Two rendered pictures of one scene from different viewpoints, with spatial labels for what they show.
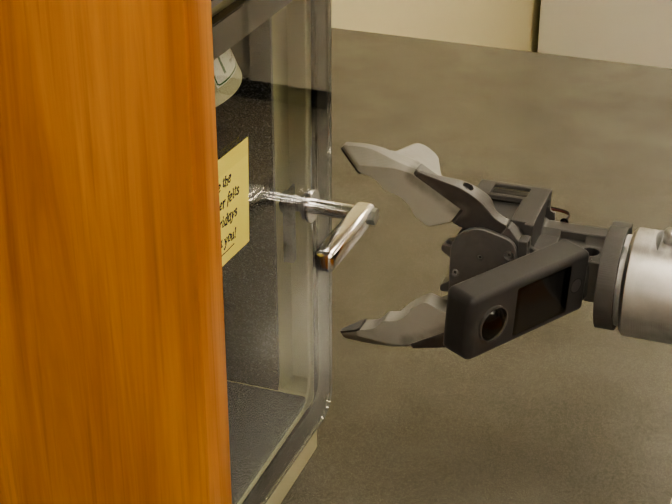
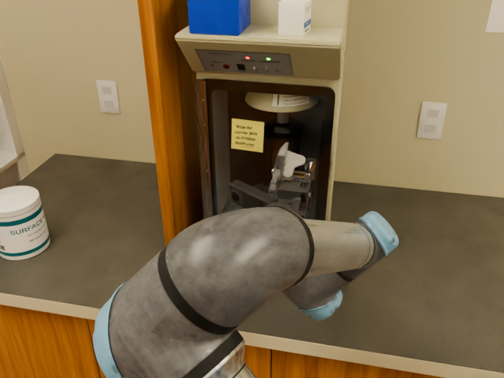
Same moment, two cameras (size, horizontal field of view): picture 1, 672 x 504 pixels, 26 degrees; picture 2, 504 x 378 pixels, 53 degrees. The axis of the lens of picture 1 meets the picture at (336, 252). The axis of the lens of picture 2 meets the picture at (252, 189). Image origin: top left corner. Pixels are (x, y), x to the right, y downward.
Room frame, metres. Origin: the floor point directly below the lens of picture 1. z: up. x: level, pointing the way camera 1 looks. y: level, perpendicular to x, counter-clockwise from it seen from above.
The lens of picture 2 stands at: (0.72, -0.99, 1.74)
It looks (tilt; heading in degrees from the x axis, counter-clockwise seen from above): 30 degrees down; 82
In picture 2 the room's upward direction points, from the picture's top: straight up
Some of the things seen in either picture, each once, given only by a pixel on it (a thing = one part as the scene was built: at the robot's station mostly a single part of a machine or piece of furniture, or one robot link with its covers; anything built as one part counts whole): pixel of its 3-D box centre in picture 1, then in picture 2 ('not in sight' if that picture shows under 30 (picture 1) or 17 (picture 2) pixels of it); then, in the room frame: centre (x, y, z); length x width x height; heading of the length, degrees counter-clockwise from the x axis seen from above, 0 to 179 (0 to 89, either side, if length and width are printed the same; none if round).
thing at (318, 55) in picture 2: not in sight; (261, 56); (0.87, 0.02, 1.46); 0.32 x 0.12 x 0.10; 160
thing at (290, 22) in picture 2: not in sight; (295, 16); (0.93, -0.01, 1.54); 0.05 x 0.05 x 0.06; 61
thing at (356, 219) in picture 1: (325, 230); (293, 169); (0.94, 0.01, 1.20); 0.10 x 0.05 x 0.03; 159
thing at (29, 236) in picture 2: not in sight; (18, 222); (0.26, 0.17, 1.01); 0.13 x 0.13 x 0.15
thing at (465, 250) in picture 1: (537, 259); (286, 205); (0.90, -0.14, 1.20); 0.12 x 0.09 x 0.08; 70
